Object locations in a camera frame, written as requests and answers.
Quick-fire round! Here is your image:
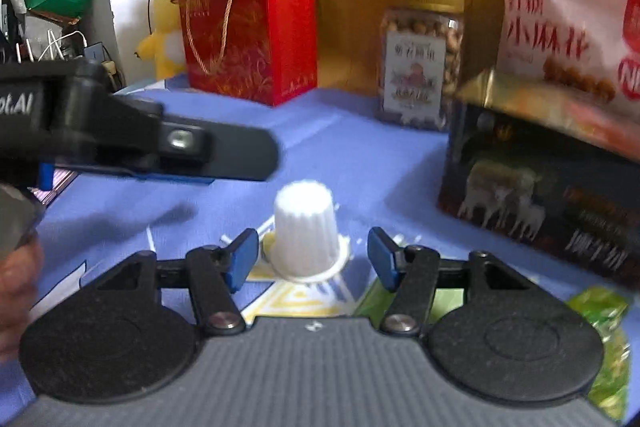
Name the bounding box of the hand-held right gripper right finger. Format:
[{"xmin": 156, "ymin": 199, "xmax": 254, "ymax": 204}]
[{"xmin": 367, "ymin": 228, "xmax": 531, "ymax": 336}]

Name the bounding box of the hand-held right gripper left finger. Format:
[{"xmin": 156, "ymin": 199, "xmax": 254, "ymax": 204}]
[{"xmin": 90, "ymin": 228, "xmax": 260, "ymax": 336}]

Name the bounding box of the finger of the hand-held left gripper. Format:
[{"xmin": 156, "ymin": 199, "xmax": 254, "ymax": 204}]
[{"xmin": 127, "ymin": 117, "xmax": 281, "ymax": 185}]

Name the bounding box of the white ribbed plastic cup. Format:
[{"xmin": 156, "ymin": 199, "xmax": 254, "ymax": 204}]
[{"xmin": 262, "ymin": 180, "xmax": 351, "ymax": 284}]

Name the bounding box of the person's left hand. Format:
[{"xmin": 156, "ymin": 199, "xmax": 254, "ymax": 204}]
[{"xmin": 0, "ymin": 241, "xmax": 46, "ymax": 360}]

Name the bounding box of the power strip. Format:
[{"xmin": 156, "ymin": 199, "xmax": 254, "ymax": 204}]
[{"xmin": 84, "ymin": 41, "xmax": 125, "ymax": 94}]

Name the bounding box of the pale green snack packet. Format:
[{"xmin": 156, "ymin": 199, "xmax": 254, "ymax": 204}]
[{"xmin": 354, "ymin": 279, "xmax": 473, "ymax": 324}]

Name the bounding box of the blue printed blanket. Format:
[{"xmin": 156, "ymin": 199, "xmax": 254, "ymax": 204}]
[{"xmin": 0, "ymin": 77, "xmax": 640, "ymax": 427}]

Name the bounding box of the red gift box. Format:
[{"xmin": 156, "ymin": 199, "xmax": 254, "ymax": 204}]
[{"xmin": 177, "ymin": 0, "xmax": 319, "ymax": 108}]

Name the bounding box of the yellow duck plush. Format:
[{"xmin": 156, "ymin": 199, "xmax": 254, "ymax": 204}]
[{"xmin": 135, "ymin": 0, "xmax": 193, "ymax": 82}]

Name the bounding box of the black sheep-print box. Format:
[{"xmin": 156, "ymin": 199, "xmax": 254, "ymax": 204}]
[{"xmin": 437, "ymin": 69, "xmax": 640, "ymax": 290}]

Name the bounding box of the gold-lidded nut jar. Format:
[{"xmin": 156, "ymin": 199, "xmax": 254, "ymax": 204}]
[{"xmin": 377, "ymin": 0, "xmax": 466, "ymax": 132}]

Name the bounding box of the green candy packet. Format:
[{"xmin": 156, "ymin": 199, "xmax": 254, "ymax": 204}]
[{"xmin": 567, "ymin": 286, "xmax": 632, "ymax": 423}]

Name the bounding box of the pink snack bag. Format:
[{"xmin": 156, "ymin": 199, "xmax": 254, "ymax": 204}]
[{"xmin": 486, "ymin": 0, "xmax": 640, "ymax": 118}]

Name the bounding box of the white cable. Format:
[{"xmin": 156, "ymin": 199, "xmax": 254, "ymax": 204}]
[{"xmin": 27, "ymin": 29, "xmax": 90, "ymax": 62}]

